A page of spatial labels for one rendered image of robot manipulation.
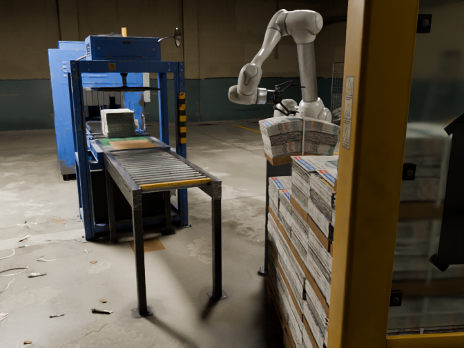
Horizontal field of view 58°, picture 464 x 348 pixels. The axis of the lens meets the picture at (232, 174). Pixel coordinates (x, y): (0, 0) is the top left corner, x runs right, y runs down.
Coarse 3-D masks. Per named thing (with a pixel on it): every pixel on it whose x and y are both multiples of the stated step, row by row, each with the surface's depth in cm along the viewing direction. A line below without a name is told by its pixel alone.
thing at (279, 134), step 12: (264, 120) 248; (276, 120) 240; (288, 120) 232; (264, 132) 236; (276, 132) 227; (288, 132) 228; (264, 144) 252; (276, 144) 229; (288, 144) 230; (276, 156) 230
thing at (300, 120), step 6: (300, 120) 228; (306, 120) 228; (300, 126) 228; (306, 126) 228; (300, 132) 229; (306, 132) 229; (300, 138) 229; (306, 138) 230; (300, 144) 230; (306, 144) 231; (300, 150) 231; (306, 150) 232
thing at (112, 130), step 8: (104, 112) 429; (112, 112) 427; (120, 112) 428; (128, 112) 431; (104, 120) 438; (112, 120) 427; (120, 120) 430; (128, 120) 433; (112, 128) 429; (120, 128) 433; (128, 128) 435; (112, 136) 430; (120, 136) 433; (128, 136) 436
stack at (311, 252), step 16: (288, 176) 258; (272, 192) 246; (288, 192) 224; (272, 208) 250; (288, 208) 209; (272, 224) 252; (288, 224) 209; (304, 224) 180; (272, 240) 253; (304, 240) 180; (272, 256) 257; (288, 256) 209; (304, 256) 180; (320, 256) 157; (272, 272) 257; (288, 272) 213; (320, 272) 158; (304, 288) 181; (320, 288) 158; (272, 304) 262; (288, 304) 211; (304, 304) 180; (320, 304) 158; (288, 320) 217; (320, 320) 159; (288, 336) 214; (304, 336) 182; (320, 336) 157
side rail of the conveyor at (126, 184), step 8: (104, 152) 352; (104, 160) 352; (112, 160) 319; (112, 168) 311; (120, 168) 291; (112, 176) 315; (120, 176) 276; (128, 176) 270; (120, 184) 279; (128, 184) 250; (136, 184) 250; (128, 192) 250; (136, 192) 239; (128, 200) 253; (136, 200) 240; (136, 208) 241
